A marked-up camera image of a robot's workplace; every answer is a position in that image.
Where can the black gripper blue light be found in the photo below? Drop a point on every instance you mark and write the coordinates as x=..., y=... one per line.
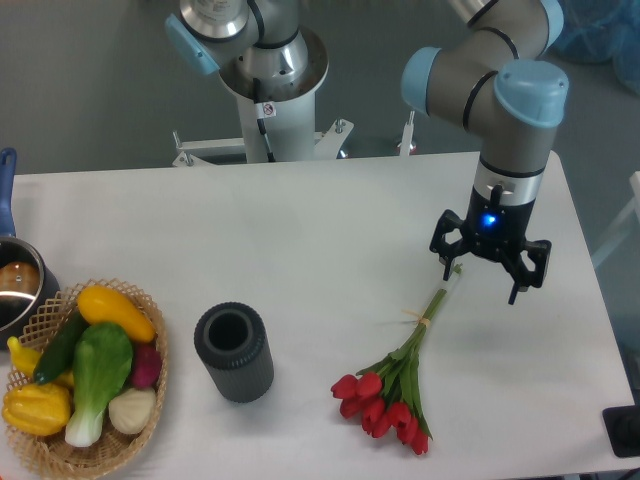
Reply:
x=496, y=233

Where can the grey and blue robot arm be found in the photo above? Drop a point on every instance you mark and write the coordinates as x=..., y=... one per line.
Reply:
x=495, y=86

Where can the red tulip bouquet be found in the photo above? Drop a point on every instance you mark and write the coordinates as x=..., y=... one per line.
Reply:
x=386, y=396

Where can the black device at table edge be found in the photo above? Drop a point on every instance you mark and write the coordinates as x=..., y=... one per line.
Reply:
x=622, y=426

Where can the blue plastic bag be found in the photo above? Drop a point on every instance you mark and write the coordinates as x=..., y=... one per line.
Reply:
x=599, y=32

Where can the dark grey ribbed vase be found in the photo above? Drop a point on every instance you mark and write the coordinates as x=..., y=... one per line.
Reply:
x=231, y=341

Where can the purple red radish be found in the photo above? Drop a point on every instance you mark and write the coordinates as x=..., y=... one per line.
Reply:
x=146, y=366

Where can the white garlic bulb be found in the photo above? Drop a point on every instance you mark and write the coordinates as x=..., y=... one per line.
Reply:
x=130, y=411

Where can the green bok choy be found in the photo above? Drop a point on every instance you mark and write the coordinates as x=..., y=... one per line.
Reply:
x=102, y=363

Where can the dark green cucumber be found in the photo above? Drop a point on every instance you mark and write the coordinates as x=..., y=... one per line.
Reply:
x=57, y=358

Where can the yellow bell pepper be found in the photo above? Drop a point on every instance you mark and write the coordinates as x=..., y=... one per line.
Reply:
x=40, y=410

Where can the small yellow squash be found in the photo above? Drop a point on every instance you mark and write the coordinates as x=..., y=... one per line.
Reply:
x=25, y=360

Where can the woven wicker basket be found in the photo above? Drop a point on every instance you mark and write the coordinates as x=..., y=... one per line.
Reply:
x=51, y=457

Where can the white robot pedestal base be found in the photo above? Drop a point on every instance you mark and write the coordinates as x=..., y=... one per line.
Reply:
x=275, y=94

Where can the blue handled saucepan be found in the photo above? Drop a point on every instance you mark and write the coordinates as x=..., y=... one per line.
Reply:
x=26, y=281

